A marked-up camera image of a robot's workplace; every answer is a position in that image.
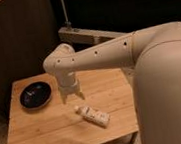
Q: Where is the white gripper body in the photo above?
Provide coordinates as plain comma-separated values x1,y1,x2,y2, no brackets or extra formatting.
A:
56,72,80,95

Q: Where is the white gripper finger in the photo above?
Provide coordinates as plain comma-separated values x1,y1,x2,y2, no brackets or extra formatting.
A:
76,91,85,100
60,95,67,104

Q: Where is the white plastic bottle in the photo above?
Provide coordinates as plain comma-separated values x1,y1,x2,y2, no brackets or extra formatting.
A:
74,105,111,128

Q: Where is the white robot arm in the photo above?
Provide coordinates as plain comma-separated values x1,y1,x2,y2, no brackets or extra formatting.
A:
43,21,181,144

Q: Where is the wooden table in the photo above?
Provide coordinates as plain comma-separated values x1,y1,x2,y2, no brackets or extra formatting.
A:
7,69,138,144

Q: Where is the wooden shelf beam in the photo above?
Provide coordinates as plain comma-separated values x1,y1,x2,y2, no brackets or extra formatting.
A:
58,27,123,45

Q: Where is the metal pole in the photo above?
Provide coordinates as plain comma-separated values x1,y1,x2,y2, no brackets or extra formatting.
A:
61,0,72,30

